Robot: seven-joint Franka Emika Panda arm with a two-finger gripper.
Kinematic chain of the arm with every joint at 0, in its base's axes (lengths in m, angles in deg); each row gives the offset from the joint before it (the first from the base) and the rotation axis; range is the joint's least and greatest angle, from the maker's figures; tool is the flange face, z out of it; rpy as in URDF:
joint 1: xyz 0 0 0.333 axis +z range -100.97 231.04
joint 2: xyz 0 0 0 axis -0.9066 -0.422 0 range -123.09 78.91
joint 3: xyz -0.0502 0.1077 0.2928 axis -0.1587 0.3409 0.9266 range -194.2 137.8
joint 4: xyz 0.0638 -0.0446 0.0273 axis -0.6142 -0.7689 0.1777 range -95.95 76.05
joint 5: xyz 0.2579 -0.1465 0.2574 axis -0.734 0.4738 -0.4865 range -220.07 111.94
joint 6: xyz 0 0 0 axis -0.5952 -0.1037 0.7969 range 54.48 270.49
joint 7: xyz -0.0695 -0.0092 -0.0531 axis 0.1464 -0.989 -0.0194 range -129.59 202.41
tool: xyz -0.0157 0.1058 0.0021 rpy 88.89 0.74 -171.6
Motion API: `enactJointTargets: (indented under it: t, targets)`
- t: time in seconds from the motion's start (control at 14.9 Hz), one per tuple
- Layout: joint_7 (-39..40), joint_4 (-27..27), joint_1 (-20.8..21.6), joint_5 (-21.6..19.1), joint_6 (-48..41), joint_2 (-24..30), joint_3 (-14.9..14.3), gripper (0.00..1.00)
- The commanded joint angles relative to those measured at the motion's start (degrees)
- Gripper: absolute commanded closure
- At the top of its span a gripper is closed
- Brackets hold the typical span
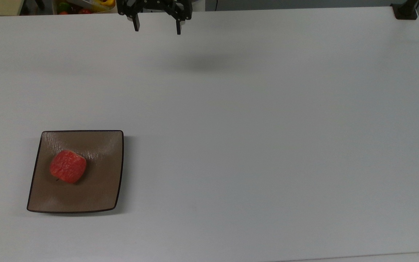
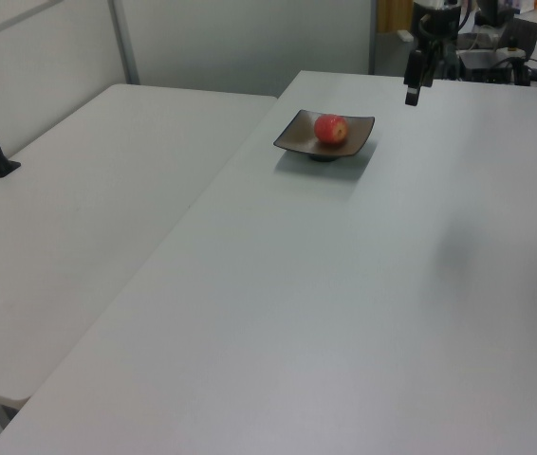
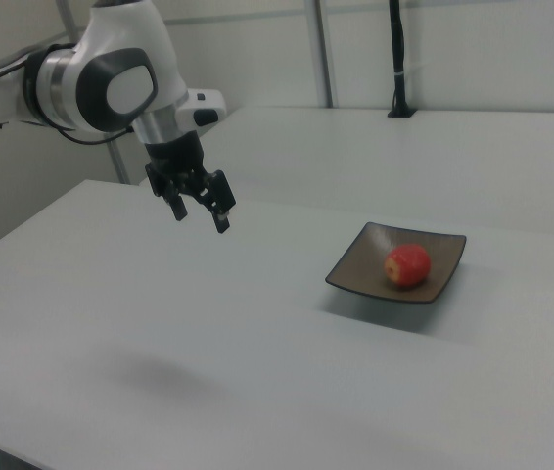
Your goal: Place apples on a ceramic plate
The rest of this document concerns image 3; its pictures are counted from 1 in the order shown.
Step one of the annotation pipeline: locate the red apple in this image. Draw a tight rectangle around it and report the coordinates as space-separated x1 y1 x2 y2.
384 243 432 289

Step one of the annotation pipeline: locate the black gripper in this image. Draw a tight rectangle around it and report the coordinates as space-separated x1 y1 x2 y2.
144 135 238 235

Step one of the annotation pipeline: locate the black camera pole with base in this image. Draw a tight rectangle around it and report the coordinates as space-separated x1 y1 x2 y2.
386 0 417 119

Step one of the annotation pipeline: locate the dark square ceramic plate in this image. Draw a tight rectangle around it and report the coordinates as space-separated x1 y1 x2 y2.
324 221 468 306

